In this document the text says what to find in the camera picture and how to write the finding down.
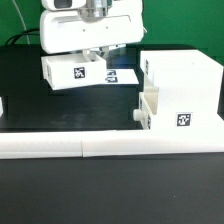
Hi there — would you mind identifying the black cable bundle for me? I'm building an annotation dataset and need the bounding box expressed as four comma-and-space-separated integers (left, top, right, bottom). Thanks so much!
4, 28, 42, 46

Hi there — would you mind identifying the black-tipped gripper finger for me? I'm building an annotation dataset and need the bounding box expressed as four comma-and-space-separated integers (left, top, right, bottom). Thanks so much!
100, 46, 110, 58

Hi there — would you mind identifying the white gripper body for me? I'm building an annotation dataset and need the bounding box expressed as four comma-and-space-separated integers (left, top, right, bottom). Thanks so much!
40, 0, 144, 54

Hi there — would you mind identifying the white front fence bar left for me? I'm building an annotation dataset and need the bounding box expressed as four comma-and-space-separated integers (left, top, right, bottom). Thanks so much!
0, 132, 83, 159

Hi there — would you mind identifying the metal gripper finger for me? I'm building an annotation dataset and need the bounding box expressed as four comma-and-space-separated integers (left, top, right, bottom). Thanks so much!
82, 49, 95, 62

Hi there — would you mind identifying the white drawer tray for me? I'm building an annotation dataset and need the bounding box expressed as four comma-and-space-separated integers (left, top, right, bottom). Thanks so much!
133, 92, 158, 130
41, 53, 107, 90

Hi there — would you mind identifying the white drawer cabinet box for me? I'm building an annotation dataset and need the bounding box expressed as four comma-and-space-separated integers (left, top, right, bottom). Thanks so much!
140, 50, 223, 130

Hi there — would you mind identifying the white front drawer tray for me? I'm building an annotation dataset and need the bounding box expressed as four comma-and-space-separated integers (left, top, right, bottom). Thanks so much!
133, 92, 158, 130

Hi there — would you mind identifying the thin white cable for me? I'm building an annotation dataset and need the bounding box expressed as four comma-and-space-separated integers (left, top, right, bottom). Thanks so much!
11, 0, 31, 45

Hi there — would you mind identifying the white sheet with markers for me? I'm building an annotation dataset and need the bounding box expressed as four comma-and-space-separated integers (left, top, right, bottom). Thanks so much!
105, 69, 138, 85

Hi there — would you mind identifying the white L-shaped fence bar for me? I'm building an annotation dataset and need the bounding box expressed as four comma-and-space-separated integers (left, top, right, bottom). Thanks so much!
81, 111, 224, 158

